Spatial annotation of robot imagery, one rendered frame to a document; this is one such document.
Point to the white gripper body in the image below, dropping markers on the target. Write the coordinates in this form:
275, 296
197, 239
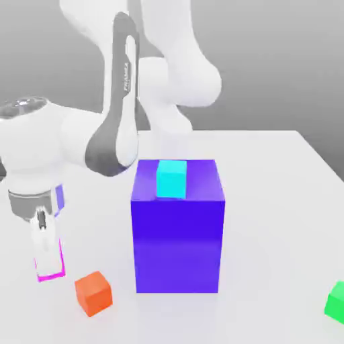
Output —
46, 250

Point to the small magenta cube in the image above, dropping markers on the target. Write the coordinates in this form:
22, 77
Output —
51, 278

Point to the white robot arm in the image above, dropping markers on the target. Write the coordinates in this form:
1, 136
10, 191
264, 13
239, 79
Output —
40, 139

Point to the small orange cube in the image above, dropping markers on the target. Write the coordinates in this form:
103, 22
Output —
92, 294

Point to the small cyan cube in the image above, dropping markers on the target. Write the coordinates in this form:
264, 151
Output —
171, 181

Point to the small green cube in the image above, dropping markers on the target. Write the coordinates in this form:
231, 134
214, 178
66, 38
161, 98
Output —
336, 303

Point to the large blue box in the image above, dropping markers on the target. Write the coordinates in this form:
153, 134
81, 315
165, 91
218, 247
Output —
177, 242

